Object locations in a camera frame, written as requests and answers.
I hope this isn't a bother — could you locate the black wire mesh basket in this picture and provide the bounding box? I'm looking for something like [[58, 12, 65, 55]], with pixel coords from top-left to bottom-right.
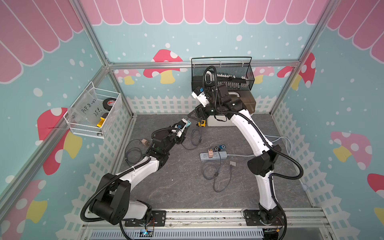
[[191, 57, 255, 91]]

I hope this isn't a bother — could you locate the white toolbox brown lid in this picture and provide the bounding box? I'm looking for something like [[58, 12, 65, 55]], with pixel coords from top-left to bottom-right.
[[206, 90, 256, 127]]

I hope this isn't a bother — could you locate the teal USB charger adapter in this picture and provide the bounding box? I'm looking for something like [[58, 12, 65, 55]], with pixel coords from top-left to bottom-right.
[[182, 119, 191, 128]]

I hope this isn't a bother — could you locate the black electrical tape roll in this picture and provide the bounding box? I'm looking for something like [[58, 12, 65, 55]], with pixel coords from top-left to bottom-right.
[[103, 98, 117, 112]]

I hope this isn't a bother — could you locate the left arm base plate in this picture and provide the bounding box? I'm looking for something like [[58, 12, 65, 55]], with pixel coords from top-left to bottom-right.
[[124, 211, 167, 227]]

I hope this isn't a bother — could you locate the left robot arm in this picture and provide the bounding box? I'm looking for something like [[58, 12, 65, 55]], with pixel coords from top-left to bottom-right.
[[80, 124, 189, 226]]

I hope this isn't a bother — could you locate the grey USB cable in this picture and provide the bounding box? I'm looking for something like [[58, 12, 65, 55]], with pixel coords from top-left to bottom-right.
[[124, 127, 204, 168], [201, 152, 234, 193]]

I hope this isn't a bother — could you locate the yellow tape measure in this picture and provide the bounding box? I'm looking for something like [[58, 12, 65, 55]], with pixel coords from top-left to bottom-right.
[[197, 120, 207, 128]]

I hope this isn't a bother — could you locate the clear plastic wall bin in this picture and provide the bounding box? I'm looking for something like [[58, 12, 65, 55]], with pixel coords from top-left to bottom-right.
[[64, 83, 122, 139]]

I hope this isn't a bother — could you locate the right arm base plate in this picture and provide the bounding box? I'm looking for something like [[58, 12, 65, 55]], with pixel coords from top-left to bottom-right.
[[243, 208, 286, 227]]

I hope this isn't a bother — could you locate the yellow tool in bin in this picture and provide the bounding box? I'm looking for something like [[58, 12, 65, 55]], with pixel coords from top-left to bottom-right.
[[97, 117, 106, 128]]

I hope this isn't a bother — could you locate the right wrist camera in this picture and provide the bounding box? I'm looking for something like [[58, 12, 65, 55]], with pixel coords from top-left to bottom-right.
[[192, 87, 210, 108]]

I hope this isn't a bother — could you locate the white power strip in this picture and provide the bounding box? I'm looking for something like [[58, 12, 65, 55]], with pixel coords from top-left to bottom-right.
[[200, 151, 228, 162]]

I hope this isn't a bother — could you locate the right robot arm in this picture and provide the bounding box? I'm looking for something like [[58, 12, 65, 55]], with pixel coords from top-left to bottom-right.
[[188, 66, 304, 225]]

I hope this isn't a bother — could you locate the white power strip cord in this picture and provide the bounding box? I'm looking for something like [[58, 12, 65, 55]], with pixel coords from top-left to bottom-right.
[[227, 135, 310, 192]]

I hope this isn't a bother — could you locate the socket bit set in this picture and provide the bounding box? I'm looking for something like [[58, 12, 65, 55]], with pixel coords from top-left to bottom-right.
[[205, 71, 253, 90]]

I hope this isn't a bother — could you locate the brown grey plug on table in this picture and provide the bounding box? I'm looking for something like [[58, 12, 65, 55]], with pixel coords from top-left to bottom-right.
[[141, 139, 150, 146]]

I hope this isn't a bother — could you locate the pink USB charger adapter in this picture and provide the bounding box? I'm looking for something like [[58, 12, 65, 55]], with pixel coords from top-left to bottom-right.
[[208, 148, 214, 159]]

